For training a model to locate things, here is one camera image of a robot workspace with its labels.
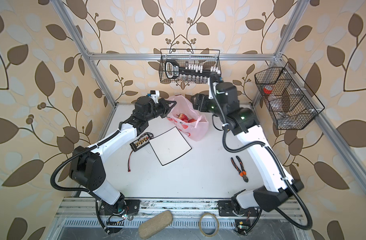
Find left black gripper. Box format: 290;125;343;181
142;97;176;122

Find pink plastic bag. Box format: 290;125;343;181
167;95;209;142

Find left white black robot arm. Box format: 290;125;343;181
50;96;177;206

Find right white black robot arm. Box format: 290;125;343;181
191;74;313;230

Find red fake fruits in bag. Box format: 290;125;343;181
177;114;196;123

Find black socket set tool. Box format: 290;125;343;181
163;60;221;79

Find white square plate black rim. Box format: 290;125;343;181
150;127;192;166

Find orange black pliers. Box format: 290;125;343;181
230;156;249;183

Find beige oval sponge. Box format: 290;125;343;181
138;210;173;240

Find clear tape roll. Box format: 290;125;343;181
198;213;220;238

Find black wire basket back wall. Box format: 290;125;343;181
159;48;221;85

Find black wire basket wall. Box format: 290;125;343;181
254;63;325;130
159;48;221;85

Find black connector board with wires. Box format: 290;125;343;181
128;132;154;172

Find black wire basket right wall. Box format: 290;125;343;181
254;63;325;130

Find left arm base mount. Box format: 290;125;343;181
99;199;141;216

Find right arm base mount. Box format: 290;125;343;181
217;200;259;218

